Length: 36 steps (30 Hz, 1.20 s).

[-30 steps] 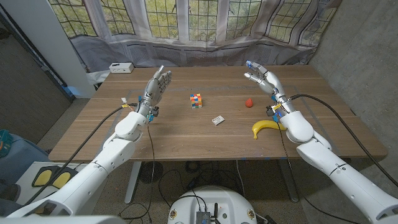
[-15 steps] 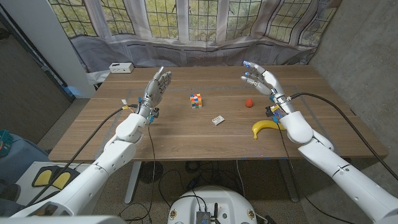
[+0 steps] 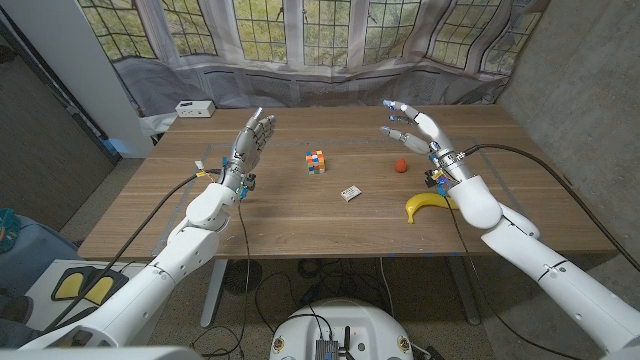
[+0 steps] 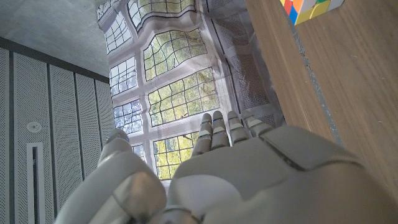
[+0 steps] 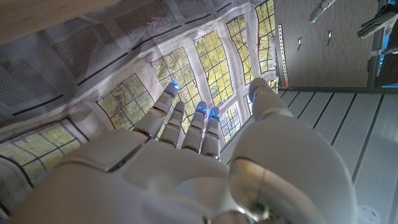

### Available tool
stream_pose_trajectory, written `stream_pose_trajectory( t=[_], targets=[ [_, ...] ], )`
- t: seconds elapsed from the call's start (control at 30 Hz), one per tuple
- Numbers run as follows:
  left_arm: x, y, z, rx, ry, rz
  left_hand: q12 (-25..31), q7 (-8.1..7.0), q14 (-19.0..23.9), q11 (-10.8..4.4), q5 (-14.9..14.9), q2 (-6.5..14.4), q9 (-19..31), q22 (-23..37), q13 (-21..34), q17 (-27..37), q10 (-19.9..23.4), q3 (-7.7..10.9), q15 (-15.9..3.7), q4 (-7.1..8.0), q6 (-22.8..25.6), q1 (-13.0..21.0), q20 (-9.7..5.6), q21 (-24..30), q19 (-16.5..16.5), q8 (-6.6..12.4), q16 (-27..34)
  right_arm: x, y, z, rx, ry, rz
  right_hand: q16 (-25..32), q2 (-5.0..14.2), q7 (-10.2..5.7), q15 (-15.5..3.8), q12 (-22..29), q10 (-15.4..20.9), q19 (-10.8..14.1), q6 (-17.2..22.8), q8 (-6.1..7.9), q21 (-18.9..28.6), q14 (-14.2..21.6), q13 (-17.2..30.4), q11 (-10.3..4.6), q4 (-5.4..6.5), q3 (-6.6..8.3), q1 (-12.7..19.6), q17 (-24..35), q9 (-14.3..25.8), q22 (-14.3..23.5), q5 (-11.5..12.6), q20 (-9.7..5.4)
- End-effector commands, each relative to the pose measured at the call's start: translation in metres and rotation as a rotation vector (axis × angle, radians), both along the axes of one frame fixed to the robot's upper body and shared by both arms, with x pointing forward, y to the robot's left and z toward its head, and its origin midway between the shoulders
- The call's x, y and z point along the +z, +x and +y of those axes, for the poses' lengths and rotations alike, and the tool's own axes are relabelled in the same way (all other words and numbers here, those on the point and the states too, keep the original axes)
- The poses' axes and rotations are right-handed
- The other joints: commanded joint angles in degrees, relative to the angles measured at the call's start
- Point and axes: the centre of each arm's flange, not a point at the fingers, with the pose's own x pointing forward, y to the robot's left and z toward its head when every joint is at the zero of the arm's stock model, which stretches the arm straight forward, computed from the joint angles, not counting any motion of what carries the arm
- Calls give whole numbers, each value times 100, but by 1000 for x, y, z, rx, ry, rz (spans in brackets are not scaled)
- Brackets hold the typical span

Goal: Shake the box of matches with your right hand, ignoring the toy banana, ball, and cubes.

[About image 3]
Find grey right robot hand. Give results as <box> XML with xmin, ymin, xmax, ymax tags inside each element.
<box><xmin>378</xmin><ymin>99</ymin><xmax>455</xmax><ymax>170</ymax></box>

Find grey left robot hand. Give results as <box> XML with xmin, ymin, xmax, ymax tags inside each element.
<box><xmin>222</xmin><ymin>107</ymin><xmax>277</xmax><ymax>177</ymax></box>

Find white power strip box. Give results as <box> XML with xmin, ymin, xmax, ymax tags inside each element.
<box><xmin>175</xmin><ymin>100</ymin><xmax>217</xmax><ymax>119</ymax></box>

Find yellow toy banana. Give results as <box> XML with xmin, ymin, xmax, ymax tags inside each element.
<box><xmin>405</xmin><ymin>192</ymin><xmax>459</xmax><ymax>225</ymax></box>

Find multicoloured puzzle cube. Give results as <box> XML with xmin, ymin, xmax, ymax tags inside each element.
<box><xmin>305</xmin><ymin>150</ymin><xmax>327</xmax><ymax>176</ymax></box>

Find printed window backdrop cloth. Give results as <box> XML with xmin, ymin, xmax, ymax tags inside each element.
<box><xmin>77</xmin><ymin>0</ymin><xmax>551</xmax><ymax>137</ymax></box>

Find round black floor fan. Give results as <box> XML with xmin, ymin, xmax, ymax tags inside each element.
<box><xmin>223</xmin><ymin>258</ymin><xmax>264</xmax><ymax>296</ymax></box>

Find white table leg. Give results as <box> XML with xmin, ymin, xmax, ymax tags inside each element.
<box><xmin>200</xmin><ymin>258</ymin><xmax>229</xmax><ymax>326</ymax></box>

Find grey table leg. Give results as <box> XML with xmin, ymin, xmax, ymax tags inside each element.
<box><xmin>446</xmin><ymin>255</ymin><xmax>482</xmax><ymax>326</ymax></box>

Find white robot torso base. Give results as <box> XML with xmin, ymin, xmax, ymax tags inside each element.
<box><xmin>269</xmin><ymin>298</ymin><xmax>415</xmax><ymax>360</ymax></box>

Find black yellow foot pedal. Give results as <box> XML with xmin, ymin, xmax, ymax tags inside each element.
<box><xmin>51</xmin><ymin>266</ymin><xmax>130</xmax><ymax>307</ymax></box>

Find blue fabric seat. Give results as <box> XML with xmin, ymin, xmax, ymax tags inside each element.
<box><xmin>0</xmin><ymin>214</ymin><xmax>81</xmax><ymax>286</ymax></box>

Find teal cloth item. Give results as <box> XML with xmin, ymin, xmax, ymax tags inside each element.
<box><xmin>0</xmin><ymin>207</ymin><xmax>22</xmax><ymax>255</ymax></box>

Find white floor board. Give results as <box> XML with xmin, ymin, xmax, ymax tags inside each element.
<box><xmin>24</xmin><ymin>258</ymin><xmax>149</xmax><ymax>332</ymax></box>

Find person leg dark jeans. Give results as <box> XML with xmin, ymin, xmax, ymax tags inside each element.
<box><xmin>0</xmin><ymin>319</ymin><xmax>44</xmax><ymax>350</ymax></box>

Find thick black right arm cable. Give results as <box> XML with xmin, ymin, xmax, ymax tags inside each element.
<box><xmin>459</xmin><ymin>143</ymin><xmax>640</xmax><ymax>274</ymax></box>

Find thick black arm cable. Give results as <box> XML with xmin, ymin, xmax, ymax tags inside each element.
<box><xmin>459</xmin><ymin>143</ymin><xmax>640</xmax><ymax>274</ymax></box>
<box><xmin>43</xmin><ymin>169</ymin><xmax>224</xmax><ymax>334</ymax></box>

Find thin black left wrist wire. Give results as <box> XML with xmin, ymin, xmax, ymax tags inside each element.
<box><xmin>236</xmin><ymin>197</ymin><xmax>251</xmax><ymax>360</ymax></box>

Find thin black wrist wire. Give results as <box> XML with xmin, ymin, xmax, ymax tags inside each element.
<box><xmin>236</xmin><ymin>197</ymin><xmax>251</xmax><ymax>360</ymax></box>
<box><xmin>442</xmin><ymin>193</ymin><xmax>574</xmax><ymax>360</ymax></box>

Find thin black right wrist wire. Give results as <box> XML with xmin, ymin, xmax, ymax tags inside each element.
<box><xmin>442</xmin><ymin>193</ymin><xmax>574</xmax><ymax>360</ymax></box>

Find black floor cable tangle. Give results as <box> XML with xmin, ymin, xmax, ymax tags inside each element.
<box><xmin>254</xmin><ymin>257</ymin><xmax>399</xmax><ymax>334</ymax></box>

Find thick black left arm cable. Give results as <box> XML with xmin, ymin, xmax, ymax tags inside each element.
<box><xmin>43</xmin><ymin>169</ymin><xmax>224</xmax><ymax>334</ymax></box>

